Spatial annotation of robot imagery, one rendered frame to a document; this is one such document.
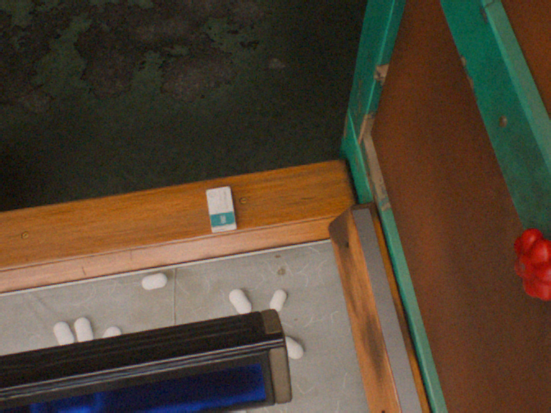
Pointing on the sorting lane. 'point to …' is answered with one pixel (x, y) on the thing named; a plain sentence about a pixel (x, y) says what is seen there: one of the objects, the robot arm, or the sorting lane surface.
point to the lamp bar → (156, 370)
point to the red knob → (534, 263)
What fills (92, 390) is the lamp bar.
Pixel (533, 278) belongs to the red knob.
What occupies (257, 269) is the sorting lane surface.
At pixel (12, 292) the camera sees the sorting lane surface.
